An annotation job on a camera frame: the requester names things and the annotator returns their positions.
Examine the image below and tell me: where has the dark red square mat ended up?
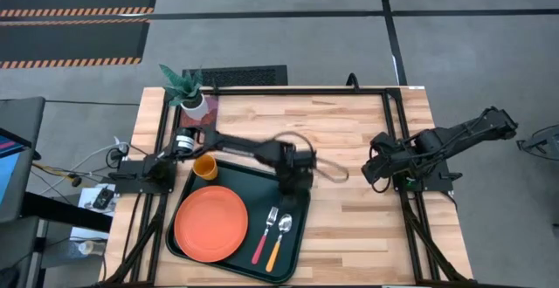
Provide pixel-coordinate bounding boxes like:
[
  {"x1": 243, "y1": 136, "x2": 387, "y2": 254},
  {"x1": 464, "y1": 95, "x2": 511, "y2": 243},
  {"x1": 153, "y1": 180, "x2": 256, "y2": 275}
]
[{"x1": 180, "y1": 94, "x2": 219, "y2": 130}]

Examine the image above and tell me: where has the orange plate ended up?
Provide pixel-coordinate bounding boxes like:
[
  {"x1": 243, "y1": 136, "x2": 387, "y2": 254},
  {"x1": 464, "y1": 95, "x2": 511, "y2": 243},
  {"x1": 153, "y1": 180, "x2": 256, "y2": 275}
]
[{"x1": 173, "y1": 185, "x2": 250, "y2": 264}]

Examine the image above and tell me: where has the grey computer monitor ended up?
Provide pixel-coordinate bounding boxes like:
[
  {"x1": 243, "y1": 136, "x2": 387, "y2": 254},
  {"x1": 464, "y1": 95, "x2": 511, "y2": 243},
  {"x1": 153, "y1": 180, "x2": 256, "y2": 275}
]
[{"x1": 0, "y1": 96, "x2": 47, "y2": 224}]

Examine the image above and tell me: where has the small black handheld device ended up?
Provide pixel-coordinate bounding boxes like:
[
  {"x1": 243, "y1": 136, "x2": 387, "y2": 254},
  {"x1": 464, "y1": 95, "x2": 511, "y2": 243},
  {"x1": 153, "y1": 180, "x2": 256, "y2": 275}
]
[{"x1": 92, "y1": 186, "x2": 115, "y2": 211}]

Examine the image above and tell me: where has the fork with red handle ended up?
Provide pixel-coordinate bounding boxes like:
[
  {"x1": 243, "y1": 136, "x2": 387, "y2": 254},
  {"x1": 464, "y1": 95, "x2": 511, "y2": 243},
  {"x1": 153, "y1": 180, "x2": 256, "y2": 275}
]
[{"x1": 251, "y1": 206, "x2": 280, "y2": 266}]

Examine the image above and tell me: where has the white paper sheet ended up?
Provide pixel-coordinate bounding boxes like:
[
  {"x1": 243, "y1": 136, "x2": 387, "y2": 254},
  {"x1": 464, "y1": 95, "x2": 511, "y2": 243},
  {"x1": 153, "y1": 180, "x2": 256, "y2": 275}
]
[{"x1": 69, "y1": 183, "x2": 118, "y2": 242}]

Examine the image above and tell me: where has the black keyboard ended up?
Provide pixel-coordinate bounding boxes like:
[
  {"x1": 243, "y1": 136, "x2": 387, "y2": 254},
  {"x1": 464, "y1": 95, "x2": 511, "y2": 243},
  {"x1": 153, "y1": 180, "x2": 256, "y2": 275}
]
[{"x1": 182, "y1": 64, "x2": 289, "y2": 87}]

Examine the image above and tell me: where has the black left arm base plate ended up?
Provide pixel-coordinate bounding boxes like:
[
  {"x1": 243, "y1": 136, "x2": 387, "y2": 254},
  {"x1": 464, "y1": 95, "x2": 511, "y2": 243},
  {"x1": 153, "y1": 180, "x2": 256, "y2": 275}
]
[{"x1": 114, "y1": 154, "x2": 178, "y2": 195}]

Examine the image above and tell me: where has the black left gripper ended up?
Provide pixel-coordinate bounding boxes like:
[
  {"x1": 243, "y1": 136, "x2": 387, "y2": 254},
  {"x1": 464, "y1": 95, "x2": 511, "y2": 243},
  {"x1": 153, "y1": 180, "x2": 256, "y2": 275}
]
[{"x1": 277, "y1": 161, "x2": 314, "y2": 205}]

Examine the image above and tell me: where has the clear plastic bottle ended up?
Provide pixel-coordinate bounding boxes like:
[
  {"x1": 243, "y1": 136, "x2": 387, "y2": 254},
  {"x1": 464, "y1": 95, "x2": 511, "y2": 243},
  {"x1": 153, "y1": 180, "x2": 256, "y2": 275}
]
[{"x1": 65, "y1": 239, "x2": 107, "y2": 257}]

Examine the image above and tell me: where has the black aluminium table frame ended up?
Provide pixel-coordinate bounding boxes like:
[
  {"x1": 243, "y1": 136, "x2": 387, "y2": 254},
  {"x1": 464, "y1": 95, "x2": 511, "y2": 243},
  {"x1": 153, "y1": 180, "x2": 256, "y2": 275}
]
[{"x1": 102, "y1": 86, "x2": 477, "y2": 287}]

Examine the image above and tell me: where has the black cable loop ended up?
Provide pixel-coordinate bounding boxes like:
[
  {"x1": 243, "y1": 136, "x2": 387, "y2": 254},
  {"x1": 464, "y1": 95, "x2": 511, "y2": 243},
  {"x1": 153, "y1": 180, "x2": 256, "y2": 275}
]
[{"x1": 346, "y1": 72, "x2": 362, "y2": 93}]

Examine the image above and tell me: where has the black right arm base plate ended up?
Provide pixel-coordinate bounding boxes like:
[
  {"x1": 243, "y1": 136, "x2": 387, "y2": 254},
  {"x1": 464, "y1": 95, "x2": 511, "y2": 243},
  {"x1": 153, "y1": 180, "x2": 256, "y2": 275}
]
[{"x1": 390, "y1": 159, "x2": 454, "y2": 193}]

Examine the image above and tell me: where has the orange cup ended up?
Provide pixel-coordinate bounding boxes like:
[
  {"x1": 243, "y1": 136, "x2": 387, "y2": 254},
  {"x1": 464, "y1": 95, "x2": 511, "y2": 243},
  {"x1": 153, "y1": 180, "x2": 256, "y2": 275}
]
[{"x1": 192, "y1": 154, "x2": 219, "y2": 182}]

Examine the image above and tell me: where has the spoon with orange handle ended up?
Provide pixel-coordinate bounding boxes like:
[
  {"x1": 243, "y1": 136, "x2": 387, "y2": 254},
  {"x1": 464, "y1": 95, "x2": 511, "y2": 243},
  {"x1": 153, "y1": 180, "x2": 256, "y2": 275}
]
[{"x1": 265, "y1": 213, "x2": 293, "y2": 274}]

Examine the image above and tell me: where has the white cable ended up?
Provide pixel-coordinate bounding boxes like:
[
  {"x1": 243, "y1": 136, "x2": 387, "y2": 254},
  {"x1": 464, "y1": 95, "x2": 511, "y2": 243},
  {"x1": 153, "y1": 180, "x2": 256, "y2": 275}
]
[{"x1": 38, "y1": 135, "x2": 132, "y2": 196}]

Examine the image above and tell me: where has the yellow cable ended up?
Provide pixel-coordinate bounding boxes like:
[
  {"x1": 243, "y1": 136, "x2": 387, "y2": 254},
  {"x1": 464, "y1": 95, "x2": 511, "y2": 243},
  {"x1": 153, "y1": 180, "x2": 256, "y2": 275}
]
[{"x1": 31, "y1": 161, "x2": 75, "y2": 180}]

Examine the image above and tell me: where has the green plant in white pot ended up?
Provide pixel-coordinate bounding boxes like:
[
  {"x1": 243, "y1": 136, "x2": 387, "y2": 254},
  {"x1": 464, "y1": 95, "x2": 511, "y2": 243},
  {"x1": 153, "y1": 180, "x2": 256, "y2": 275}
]
[{"x1": 159, "y1": 64, "x2": 210, "y2": 121}]

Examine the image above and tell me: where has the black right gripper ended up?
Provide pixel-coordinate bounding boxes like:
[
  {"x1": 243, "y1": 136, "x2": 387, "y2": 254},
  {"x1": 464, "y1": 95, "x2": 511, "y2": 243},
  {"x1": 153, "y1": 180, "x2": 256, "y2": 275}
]
[{"x1": 361, "y1": 131, "x2": 408, "y2": 193}]

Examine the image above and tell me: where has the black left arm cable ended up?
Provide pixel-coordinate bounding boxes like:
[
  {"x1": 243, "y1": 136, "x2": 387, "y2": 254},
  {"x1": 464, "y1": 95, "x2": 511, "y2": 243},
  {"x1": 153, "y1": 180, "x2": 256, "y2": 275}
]
[{"x1": 271, "y1": 130, "x2": 350, "y2": 184}]

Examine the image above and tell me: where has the dark green plastic tray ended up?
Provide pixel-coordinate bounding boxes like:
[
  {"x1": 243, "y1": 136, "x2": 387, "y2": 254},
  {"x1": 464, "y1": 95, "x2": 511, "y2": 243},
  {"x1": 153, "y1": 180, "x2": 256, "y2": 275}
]
[{"x1": 164, "y1": 157, "x2": 312, "y2": 285}]

